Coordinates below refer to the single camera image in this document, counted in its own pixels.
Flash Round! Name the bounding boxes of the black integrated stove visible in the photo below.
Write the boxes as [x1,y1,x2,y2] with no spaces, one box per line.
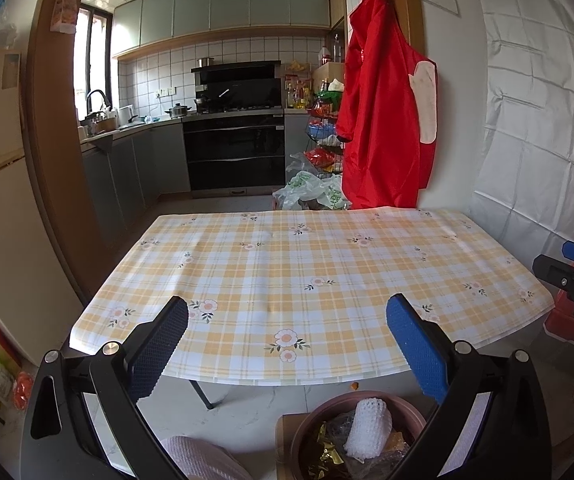
[182,107,287,199]

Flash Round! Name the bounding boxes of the orange sachet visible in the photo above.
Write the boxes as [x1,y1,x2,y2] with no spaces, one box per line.
[383,430,411,456]

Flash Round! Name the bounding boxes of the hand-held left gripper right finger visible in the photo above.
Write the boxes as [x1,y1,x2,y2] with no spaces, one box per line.
[386,293,553,480]

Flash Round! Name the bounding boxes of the kitchen window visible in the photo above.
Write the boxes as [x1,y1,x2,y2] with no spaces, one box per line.
[74,4,116,124]

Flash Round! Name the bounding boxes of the orange mesh bag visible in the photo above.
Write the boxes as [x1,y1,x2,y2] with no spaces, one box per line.
[13,371,36,411]

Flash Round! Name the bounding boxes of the grey base cabinets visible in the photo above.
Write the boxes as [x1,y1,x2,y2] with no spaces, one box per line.
[79,120,192,257]

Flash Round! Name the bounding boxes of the plaid floral tablecloth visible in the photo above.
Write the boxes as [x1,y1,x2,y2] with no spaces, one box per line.
[69,208,556,387]

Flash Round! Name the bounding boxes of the red apron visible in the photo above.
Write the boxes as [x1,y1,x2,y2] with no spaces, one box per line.
[335,0,438,210]

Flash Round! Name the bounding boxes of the row of condiment bottles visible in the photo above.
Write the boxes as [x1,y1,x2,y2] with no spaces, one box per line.
[284,60,316,110]

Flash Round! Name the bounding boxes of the person's left leg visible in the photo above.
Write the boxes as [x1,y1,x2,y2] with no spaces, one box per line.
[159,435,253,480]

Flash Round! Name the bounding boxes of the narrow grey cabinet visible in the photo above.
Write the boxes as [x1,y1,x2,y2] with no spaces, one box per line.
[284,110,313,162]

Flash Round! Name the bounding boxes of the wooden door frame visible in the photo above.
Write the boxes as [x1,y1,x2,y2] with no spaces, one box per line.
[29,0,426,307]

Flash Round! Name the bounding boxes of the clear plastic wrapper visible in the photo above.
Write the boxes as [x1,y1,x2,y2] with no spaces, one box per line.
[327,412,363,451]

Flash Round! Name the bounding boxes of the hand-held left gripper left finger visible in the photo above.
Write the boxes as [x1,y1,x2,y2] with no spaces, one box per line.
[21,296,199,480]

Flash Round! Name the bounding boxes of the curved steel faucet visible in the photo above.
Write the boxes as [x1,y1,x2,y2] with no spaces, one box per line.
[86,90,113,124]

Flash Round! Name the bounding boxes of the clear crumpled plastic bag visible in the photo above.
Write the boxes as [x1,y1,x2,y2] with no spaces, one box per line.
[286,152,313,174]

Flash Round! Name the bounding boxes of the brown plastic bin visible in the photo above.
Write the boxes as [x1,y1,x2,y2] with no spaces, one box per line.
[291,391,427,480]

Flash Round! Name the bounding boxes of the white wall cloth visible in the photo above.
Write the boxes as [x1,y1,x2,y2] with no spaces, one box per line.
[470,0,574,262]

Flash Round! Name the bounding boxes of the cartoon paper hanger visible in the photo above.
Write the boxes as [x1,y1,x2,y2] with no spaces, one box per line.
[49,0,79,35]

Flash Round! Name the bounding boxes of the pale green wall cabinets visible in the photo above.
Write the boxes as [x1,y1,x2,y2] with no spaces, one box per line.
[112,0,331,59]

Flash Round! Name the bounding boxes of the dining table with black legs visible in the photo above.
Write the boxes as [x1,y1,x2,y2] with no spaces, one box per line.
[189,380,216,411]

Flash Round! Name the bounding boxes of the black range hood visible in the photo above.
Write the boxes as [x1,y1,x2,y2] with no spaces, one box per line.
[191,60,283,111]

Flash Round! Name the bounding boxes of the gold foil wrapper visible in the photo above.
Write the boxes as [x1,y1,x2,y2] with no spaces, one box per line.
[307,422,348,480]

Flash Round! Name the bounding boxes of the green-print plastic bag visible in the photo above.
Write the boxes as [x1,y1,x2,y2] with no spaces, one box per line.
[317,175,353,210]
[273,170,328,211]

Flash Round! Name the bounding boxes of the paper note on fridge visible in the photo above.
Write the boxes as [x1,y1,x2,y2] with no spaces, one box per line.
[3,54,22,89]

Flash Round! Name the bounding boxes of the white foam net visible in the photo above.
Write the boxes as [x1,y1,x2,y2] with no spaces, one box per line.
[343,396,394,459]

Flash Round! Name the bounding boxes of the brown cardboard sheet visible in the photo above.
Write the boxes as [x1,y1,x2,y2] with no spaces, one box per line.
[274,412,319,480]

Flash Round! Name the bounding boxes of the black wire basket rack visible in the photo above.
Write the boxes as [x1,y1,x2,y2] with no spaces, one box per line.
[304,77,348,181]

